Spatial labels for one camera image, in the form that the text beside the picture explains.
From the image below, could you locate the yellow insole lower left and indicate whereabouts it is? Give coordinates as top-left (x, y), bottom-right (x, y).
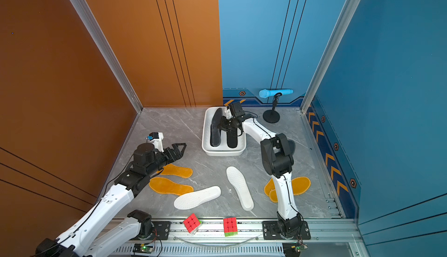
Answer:
top-left (149, 177), bottom-right (194, 196)

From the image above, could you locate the blue microphone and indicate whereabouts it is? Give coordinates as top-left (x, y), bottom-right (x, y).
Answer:
top-left (258, 89), bottom-right (294, 98)

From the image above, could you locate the yellow insole right outer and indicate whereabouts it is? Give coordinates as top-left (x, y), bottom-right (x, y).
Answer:
top-left (269, 177), bottom-right (311, 203)

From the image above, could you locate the right circuit board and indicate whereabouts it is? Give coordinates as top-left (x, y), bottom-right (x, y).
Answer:
top-left (282, 243), bottom-right (308, 257)

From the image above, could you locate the right rubik's cube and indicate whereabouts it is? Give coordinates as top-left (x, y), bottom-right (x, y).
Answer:
top-left (223, 217), bottom-right (238, 237)

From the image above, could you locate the white insole left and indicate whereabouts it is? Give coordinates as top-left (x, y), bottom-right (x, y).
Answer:
top-left (173, 186), bottom-right (221, 210)

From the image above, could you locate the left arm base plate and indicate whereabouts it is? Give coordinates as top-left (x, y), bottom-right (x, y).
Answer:
top-left (130, 221), bottom-right (171, 242)

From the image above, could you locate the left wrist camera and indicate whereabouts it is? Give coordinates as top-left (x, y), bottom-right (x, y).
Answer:
top-left (146, 132), bottom-right (164, 152)

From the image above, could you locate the white insole right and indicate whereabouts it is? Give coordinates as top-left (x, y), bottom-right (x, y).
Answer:
top-left (226, 166), bottom-right (254, 211)

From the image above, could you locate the aluminium front rail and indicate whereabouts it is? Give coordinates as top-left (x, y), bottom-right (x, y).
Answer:
top-left (62, 218), bottom-right (369, 257)

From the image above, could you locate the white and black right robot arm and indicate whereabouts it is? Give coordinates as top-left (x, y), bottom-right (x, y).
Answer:
top-left (210, 102), bottom-right (304, 238)

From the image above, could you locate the yellow insole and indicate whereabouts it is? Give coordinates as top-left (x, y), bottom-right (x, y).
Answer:
top-left (264, 179), bottom-right (275, 197)
top-left (161, 164), bottom-right (193, 179)
top-left (269, 177), bottom-right (311, 203)
top-left (149, 177), bottom-right (194, 196)

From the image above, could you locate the dark grey insole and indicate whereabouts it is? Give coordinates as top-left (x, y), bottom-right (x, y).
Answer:
top-left (212, 108), bottom-right (224, 146)
top-left (288, 140), bottom-right (296, 156)

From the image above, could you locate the clear curved strip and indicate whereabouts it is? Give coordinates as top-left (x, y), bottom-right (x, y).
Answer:
top-left (173, 235), bottom-right (259, 248)

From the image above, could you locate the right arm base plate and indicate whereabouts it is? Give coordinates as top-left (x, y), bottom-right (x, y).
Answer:
top-left (262, 220), bottom-right (312, 240)

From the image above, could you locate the white insole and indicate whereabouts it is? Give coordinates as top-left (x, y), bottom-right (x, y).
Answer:
top-left (226, 166), bottom-right (254, 211)
top-left (173, 186), bottom-right (221, 210)

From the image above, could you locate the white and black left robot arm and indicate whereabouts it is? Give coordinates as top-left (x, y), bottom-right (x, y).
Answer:
top-left (35, 140), bottom-right (187, 257)

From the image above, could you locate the left rubik's cube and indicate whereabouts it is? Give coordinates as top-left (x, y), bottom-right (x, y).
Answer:
top-left (183, 214), bottom-right (202, 234)

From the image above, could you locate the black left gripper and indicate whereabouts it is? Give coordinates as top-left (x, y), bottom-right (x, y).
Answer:
top-left (146, 142), bottom-right (186, 178)

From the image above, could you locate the black insole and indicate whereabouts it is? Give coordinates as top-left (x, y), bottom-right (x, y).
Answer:
top-left (210, 119), bottom-right (220, 147)
top-left (227, 130), bottom-right (238, 148)

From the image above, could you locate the rubik's cube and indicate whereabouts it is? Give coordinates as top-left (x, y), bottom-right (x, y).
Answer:
top-left (183, 214), bottom-right (202, 234)
top-left (223, 217), bottom-right (238, 237)

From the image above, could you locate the yellow insole upper left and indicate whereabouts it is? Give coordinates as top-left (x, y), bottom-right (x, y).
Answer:
top-left (161, 164), bottom-right (193, 179)

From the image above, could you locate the white rectangular storage box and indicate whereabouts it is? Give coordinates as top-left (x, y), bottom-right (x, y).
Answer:
top-left (201, 107), bottom-right (246, 157)

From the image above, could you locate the black microphone stand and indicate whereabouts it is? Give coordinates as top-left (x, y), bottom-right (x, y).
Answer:
top-left (263, 93), bottom-right (282, 123)

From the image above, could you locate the yellow insole right inner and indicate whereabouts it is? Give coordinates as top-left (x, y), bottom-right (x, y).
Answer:
top-left (264, 179), bottom-right (275, 197)

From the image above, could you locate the left green circuit board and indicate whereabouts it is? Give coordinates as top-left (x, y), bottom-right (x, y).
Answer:
top-left (132, 244), bottom-right (154, 255)

